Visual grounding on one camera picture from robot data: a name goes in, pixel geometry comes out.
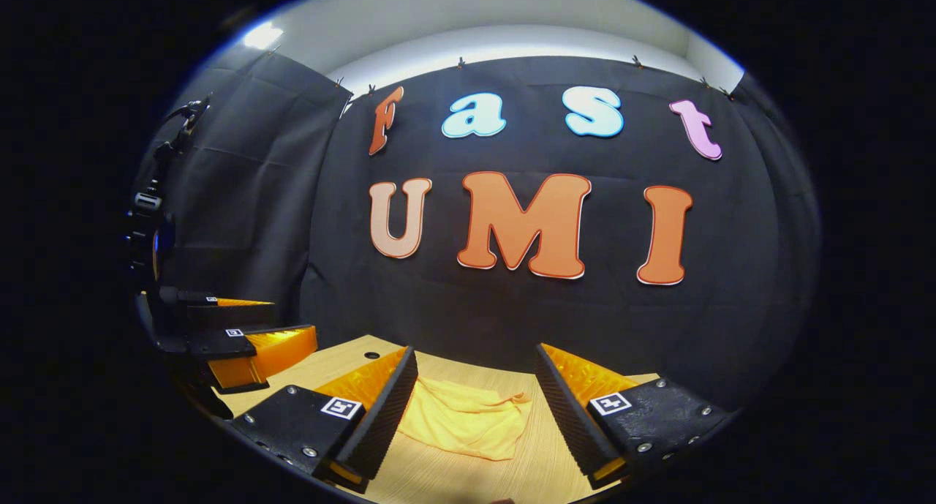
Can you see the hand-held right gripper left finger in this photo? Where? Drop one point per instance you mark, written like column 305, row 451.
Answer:
column 387, row 416

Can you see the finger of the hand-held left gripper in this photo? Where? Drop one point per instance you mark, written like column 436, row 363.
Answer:
column 256, row 354
column 227, row 312

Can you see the orange T-shirt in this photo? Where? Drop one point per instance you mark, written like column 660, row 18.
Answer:
column 468, row 423

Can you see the black backdrop cloth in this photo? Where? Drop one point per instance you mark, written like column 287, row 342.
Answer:
column 512, row 321

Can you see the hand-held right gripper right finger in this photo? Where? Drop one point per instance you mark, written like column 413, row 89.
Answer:
column 570, row 416

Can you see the ceiling light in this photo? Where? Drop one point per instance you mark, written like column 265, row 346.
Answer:
column 263, row 34

